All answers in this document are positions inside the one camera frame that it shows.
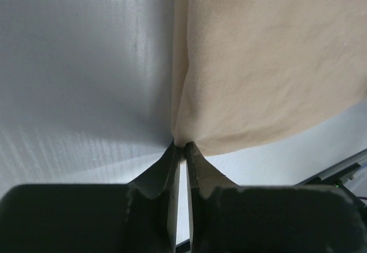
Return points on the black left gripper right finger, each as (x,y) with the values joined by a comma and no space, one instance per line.
(202,175)

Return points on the aluminium front frame rail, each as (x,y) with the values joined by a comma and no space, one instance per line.
(359,158)

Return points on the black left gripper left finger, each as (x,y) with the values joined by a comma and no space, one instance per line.
(161,176)

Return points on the beige t shirt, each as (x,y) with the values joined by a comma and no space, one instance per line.
(250,72)

